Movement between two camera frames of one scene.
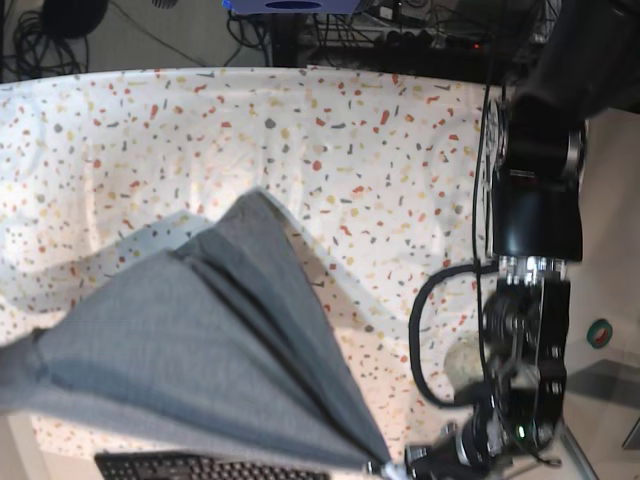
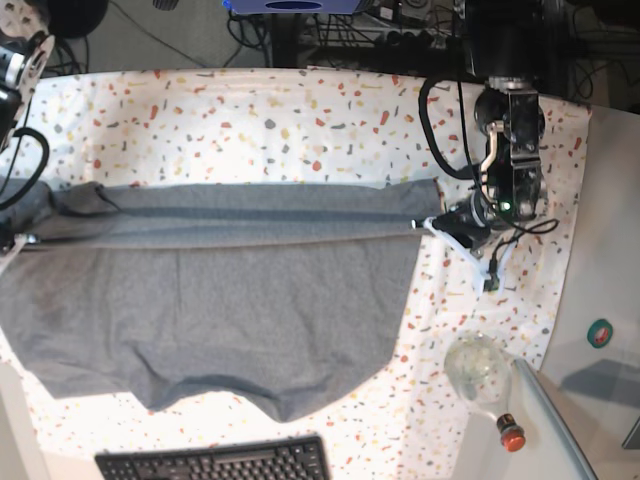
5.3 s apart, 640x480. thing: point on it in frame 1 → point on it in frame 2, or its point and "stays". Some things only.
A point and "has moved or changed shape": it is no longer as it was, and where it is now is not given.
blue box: [291, 6] stays
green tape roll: [599, 333] stays
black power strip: [425, 41] stays
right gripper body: [505, 417] → [468, 221]
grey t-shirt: [220, 344] has moved or changed shape
